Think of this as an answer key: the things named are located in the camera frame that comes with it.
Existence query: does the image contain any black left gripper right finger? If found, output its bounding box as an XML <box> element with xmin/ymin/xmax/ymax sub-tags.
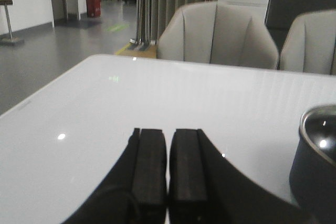
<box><xmin>169</xmin><ymin>129</ymin><xmax>315</xmax><ymax>223</ymax></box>

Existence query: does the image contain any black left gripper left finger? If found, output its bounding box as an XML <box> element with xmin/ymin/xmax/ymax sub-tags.
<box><xmin>65</xmin><ymin>129</ymin><xmax>167</xmax><ymax>223</ymax></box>

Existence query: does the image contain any blue saucepan with handle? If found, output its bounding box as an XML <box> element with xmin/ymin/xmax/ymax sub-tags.
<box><xmin>288</xmin><ymin>129</ymin><xmax>336</xmax><ymax>224</ymax></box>

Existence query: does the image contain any glass lid blue knob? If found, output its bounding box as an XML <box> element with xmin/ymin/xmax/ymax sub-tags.
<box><xmin>299</xmin><ymin>104</ymin><xmax>335</xmax><ymax>166</ymax></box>

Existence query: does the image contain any left grey upholstered chair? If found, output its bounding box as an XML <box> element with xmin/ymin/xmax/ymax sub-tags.
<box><xmin>157</xmin><ymin>1</ymin><xmax>279</xmax><ymax>69</ymax></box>

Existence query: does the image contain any grey upholstered chair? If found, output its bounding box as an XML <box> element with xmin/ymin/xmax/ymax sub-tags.
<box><xmin>279</xmin><ymin>9</ymin><xmax>335</xmax><ymax>76</ymax></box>
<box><xmin>157</xmin><ymin>1</ymin><xmax>279</xmax><ymax>69</ymax></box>

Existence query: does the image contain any right grey upholstered chair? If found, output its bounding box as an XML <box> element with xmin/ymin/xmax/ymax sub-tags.
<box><xmin>279</xmin><ymin>9</ymin><xmax>335</xmax><ymax>76</ymax></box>

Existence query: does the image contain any red bin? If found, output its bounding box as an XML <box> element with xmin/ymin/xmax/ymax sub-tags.
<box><xmin>86</xmin><ymin>0</ymin><xmax>101</xmax><ymax>18</ymax></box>

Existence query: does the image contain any dark grey counter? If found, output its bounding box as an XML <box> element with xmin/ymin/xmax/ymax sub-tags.
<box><xmin>265</xmin><ymin>0</ymin><xmax>336</xmax><ymax>51</ymax></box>

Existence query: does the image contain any yellow warning sign stand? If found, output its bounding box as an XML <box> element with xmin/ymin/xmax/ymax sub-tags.
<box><xmin>1</xmin><ymin>0</ymin><xmax>24</xmax><ymax>46</ymax></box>

